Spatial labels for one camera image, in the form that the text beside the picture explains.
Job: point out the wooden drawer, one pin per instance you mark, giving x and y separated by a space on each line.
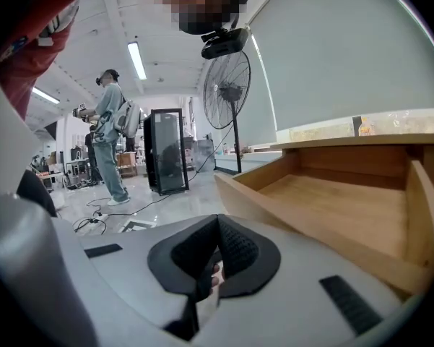
328 208

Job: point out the grey reflective panel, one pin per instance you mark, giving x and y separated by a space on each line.
204 155

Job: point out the white backpack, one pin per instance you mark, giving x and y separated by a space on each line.
128 119

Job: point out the person's right hand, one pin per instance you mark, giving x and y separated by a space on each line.
216 277

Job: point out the orange drink bottle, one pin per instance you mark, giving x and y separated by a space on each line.
366 128

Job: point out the person's red shirt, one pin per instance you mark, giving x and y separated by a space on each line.
32 63

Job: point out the black standing fan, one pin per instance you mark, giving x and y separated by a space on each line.
225 89

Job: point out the small dark board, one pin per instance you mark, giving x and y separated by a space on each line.
356 126

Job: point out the grey roller blind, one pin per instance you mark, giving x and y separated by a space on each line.
346 49

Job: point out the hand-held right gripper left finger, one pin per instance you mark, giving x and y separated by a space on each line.
122 284

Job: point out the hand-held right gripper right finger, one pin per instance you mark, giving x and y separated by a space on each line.
292 302

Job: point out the ceiling light tube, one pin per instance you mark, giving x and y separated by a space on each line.
45 95
137 61

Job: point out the small wooden side table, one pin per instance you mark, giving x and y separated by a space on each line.
127 165

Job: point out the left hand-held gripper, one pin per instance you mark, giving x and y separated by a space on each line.
29 259

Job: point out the black head camera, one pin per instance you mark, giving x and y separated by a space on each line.
224 43

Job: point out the black glass display cabinet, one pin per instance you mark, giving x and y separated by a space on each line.
166 150

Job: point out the white power strip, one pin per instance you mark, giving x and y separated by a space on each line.
98 219

